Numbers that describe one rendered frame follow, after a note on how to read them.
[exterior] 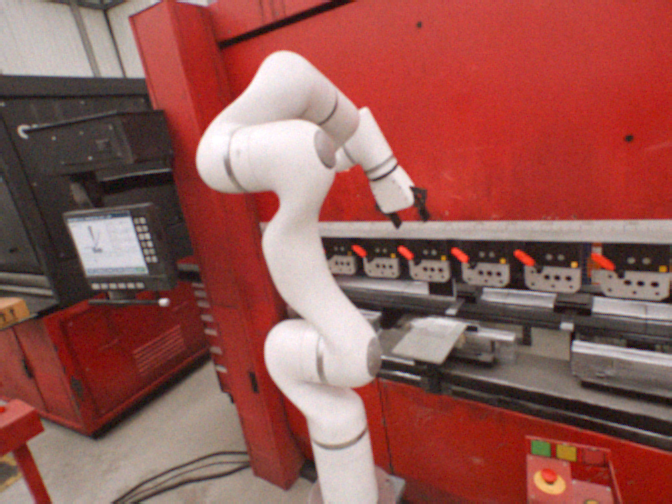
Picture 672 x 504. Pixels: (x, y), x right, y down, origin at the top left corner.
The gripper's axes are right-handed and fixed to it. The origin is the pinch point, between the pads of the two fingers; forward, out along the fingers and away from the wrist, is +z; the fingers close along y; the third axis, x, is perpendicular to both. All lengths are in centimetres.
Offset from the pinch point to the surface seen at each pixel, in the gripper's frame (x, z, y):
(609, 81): 44, -3, 40
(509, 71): 45, -16, 20
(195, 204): 8, -29, -106
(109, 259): -28, -30, -127
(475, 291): 43, 60, -24
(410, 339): 3, 48, -30
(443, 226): 29.4, 19.5, -12.8
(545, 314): 44, 74, -1
